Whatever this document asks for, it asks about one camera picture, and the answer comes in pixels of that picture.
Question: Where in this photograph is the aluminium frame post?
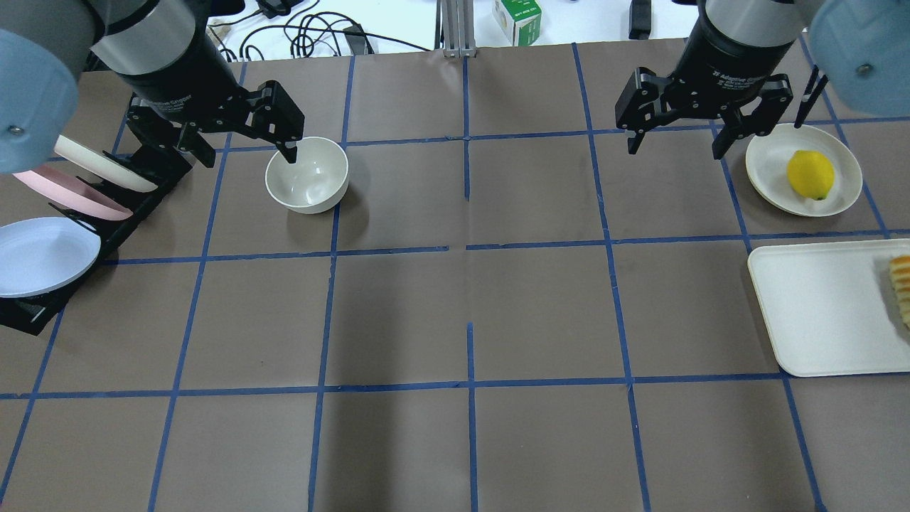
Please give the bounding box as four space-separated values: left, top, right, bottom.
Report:
434 1 477 58

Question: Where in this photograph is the white ceramic bowl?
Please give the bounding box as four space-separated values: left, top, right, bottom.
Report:
264 137 350 215

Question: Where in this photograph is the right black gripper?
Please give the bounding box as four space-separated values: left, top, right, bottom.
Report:
615 18 793 160

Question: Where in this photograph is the light blue plate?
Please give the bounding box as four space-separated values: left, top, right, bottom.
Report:
1 217 101 299

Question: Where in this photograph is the cream round plate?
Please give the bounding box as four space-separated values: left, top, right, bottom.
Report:
745 123 864 218

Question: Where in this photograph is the black dish rack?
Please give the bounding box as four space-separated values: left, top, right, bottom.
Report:
0 107 194 336

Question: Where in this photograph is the white plate in rack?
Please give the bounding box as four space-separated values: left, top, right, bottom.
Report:
54 135 157 193

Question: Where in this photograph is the black power adapter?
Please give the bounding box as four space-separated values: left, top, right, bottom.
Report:
628 0 653 40

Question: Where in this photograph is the green white carton box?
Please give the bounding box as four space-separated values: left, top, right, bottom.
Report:
492 1 542 46

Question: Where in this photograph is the sliced yellow bread loaf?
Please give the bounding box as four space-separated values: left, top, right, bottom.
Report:
889 254 909 329

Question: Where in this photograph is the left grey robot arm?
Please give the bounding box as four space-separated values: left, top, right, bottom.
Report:
1 1 305 173

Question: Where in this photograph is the yellow lemon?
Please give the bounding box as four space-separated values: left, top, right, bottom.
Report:
786 150 836 201

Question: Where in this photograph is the black cable bundle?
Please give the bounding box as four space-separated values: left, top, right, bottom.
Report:
206 0 432 62

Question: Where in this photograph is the pink plate in rack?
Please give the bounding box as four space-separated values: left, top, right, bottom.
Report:
13 164 134 221

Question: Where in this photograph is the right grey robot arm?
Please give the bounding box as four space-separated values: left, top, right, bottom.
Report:
615 1 909 159

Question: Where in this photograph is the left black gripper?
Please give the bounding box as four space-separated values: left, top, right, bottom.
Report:
124 33 306 169

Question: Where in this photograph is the cream rectangular tray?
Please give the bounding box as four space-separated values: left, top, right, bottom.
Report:
747 239 909 377

